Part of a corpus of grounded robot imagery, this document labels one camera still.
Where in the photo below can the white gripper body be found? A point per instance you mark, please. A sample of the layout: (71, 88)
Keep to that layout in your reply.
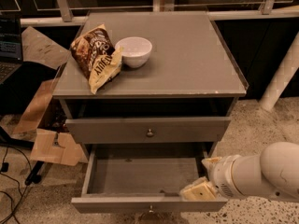
(222, 174)

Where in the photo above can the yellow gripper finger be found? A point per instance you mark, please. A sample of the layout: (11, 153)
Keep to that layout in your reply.
(209, 163)
(199, 190)

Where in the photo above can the grey drawer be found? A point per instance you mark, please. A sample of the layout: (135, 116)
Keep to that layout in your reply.
(148, 130)
(125, 178)

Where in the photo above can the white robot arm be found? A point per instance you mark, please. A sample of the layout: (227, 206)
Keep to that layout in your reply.
(273, 174)

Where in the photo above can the grey top drawer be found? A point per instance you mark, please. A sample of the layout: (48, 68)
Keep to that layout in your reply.
(148, 130)

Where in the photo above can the grey drawer cabinet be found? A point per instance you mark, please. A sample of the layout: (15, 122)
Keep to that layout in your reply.
(190, 72)

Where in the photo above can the white bowl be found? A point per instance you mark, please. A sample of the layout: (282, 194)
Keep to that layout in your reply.
(135, 50)

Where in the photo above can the brown yellow snack bag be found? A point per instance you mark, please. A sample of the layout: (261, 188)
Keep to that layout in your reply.
(98, 59)

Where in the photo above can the brown cardboard box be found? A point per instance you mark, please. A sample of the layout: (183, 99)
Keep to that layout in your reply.
(49, 146)

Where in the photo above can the open laptop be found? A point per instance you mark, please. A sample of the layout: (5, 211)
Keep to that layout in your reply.
(11, 57)

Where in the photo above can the white diagonal post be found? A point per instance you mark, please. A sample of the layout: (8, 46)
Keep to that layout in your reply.
(280, 80)

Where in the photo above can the metal railing frame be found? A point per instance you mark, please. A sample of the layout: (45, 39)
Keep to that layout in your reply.
(75, 12)

